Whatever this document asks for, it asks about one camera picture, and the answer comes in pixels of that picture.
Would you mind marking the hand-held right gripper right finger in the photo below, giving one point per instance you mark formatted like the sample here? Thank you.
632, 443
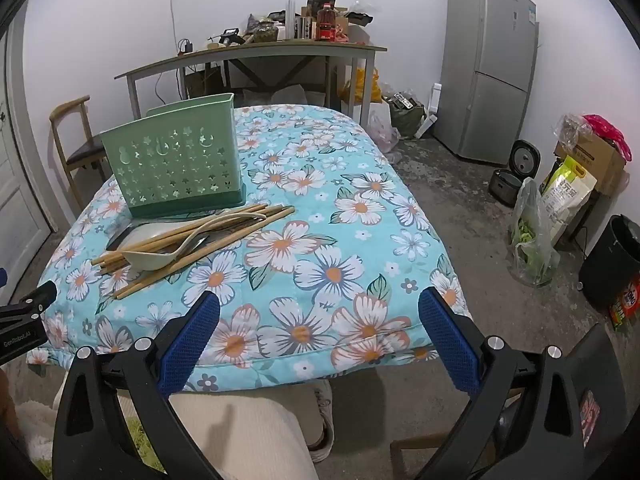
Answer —
450, 340

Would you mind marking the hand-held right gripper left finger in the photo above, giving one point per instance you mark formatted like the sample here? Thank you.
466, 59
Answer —
190, 345

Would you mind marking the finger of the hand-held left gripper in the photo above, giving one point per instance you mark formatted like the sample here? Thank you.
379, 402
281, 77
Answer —
2, 276
35, 297

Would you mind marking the bundle of wooden chopsticks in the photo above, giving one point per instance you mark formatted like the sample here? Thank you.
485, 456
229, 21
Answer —
107, 262

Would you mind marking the white ceramic spoon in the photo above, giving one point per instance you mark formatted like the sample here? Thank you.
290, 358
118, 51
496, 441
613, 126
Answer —
147, 259

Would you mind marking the green utensil holder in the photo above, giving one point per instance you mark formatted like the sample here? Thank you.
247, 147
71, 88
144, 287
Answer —
190, 205

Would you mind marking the person's beige trouser leg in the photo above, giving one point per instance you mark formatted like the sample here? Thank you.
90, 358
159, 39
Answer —
240, 435

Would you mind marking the clear bag of greens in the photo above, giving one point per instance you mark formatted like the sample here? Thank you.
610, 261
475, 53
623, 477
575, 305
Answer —
532, 245

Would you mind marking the white shoe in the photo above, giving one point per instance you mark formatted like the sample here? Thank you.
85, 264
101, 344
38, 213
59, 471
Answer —
322, 410

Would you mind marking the wooden chair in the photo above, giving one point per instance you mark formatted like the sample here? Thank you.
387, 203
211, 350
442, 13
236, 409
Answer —
82, 152

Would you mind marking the black rice cooker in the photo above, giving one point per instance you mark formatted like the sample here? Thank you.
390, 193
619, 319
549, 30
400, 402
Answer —
507, 187

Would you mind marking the floral blue blanket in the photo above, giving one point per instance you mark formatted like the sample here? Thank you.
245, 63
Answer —
320, 240

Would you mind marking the orange red packet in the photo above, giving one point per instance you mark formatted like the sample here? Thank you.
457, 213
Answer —
627, 305

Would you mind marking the black trash bin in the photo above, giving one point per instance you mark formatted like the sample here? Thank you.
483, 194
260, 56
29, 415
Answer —
612, 260

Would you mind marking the yellow white rice sack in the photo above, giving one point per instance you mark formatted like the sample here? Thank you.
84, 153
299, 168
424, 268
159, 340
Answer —
570, 195

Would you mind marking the clear bag with pink contents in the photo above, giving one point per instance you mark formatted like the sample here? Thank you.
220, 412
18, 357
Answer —
382, 132

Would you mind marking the green bag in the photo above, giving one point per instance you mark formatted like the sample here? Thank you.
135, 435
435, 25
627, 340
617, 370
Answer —
405, 117

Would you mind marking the large open cardboard box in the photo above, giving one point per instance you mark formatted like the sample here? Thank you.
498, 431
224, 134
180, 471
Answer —
600, 165

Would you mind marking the white box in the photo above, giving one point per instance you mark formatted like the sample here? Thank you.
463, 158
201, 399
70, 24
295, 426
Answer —
432, 105

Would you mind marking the crumpled clear plastic bag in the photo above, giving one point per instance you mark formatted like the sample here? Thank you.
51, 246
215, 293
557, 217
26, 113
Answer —
570, 130

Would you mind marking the pink plastic bag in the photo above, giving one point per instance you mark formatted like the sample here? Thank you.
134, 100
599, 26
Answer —
607, 132

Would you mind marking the brown carton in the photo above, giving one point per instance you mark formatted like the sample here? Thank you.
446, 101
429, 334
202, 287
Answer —
205, 80

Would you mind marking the yellow plastic bag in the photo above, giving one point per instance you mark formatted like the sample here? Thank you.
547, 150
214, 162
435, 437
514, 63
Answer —
365, 85

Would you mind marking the silver refrigerator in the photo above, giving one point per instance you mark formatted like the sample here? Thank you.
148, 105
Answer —
480, 70

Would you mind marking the black power adapter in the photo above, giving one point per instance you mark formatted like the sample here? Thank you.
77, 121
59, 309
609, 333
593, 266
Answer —
186, 46

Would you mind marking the long grey table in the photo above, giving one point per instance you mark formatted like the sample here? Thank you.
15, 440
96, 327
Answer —
300, 47

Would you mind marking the glass jar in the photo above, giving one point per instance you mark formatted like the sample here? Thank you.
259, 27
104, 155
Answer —
265, 31

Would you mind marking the red oil bottle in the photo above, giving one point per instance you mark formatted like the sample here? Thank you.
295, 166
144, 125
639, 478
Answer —
326, 25

